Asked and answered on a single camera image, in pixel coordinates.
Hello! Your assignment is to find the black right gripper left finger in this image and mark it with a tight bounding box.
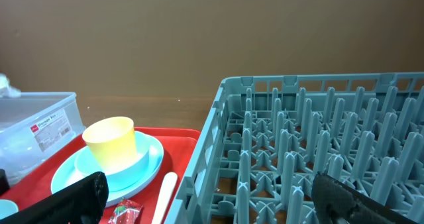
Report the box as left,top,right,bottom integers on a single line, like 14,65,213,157
1,172,109,224

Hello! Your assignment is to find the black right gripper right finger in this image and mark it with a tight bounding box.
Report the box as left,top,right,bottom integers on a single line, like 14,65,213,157
311,172,421,224

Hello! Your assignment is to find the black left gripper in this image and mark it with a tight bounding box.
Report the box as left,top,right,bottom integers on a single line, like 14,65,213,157
0,169,10,195

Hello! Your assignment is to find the red snack wrapper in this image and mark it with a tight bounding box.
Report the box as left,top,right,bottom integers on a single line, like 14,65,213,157
107,199,143,224

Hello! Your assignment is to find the white napkin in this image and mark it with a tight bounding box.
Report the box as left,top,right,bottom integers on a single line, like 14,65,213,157
0,74,21,98

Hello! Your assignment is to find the green rice bowl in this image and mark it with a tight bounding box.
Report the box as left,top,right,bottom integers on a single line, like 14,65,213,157
0,199,19,219

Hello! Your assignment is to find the grey dishwasher rack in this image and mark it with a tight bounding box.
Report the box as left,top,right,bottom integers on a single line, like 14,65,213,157
166,72,423,223

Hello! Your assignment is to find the light blue plate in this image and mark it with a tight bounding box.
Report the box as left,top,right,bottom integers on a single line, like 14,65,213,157
50,135,164,207

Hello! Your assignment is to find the small teal bowl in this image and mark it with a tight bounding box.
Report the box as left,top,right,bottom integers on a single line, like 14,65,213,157
74,131,153,192

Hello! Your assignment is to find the clear plastic storage bin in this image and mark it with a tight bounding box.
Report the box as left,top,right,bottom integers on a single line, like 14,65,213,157
1,92,85,186

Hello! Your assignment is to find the yellow plastic cup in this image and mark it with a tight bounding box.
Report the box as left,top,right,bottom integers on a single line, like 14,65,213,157
82,117,137,174

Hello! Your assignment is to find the white plastic spoon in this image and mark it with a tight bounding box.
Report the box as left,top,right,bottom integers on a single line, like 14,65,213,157
152,172,178,224

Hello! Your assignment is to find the red serving tray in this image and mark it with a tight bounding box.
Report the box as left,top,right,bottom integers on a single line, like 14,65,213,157
1,127,200,223

